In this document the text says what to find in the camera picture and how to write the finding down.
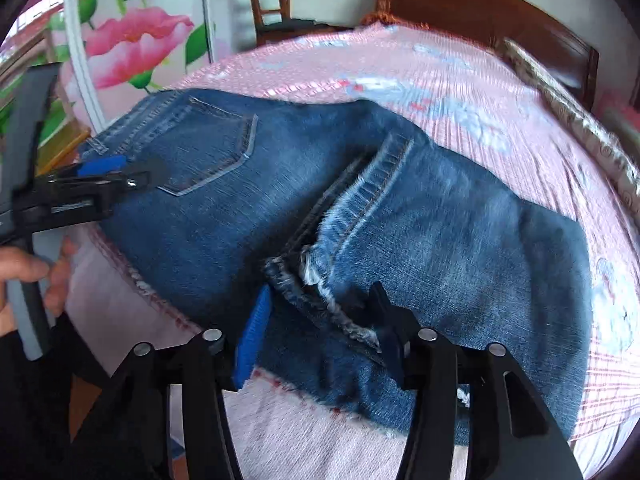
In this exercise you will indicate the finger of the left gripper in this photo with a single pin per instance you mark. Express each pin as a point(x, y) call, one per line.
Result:
point(92, 168)
point(138, 176)

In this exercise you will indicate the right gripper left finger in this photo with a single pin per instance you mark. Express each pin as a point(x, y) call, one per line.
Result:
point(126, 432)

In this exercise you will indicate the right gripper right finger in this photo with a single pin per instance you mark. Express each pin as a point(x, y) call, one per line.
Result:
point(512, 433)

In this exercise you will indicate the blue denim jeans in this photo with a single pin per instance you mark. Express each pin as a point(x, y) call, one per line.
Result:
point(319, 202)

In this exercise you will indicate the person's left hand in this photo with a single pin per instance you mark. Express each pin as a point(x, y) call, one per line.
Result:
point(18, 265)

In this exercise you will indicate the floral sliding wardrobe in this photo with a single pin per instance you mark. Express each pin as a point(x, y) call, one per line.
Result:
point(112, 53)

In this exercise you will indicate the wooden chair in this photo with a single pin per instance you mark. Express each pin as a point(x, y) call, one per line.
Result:
point(272, 11)

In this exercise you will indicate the dark cloth on chair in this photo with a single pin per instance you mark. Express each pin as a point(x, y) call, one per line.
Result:
point(294, 24)

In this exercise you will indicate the floral patterned quilt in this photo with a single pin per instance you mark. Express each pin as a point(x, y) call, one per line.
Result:
point(580, 120)

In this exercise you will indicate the pink checkered bed sheet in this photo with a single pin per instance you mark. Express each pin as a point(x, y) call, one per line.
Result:
point(468, 100)

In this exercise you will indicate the dark wooden headboard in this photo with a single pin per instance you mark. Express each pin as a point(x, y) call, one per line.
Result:
point(572, 61)

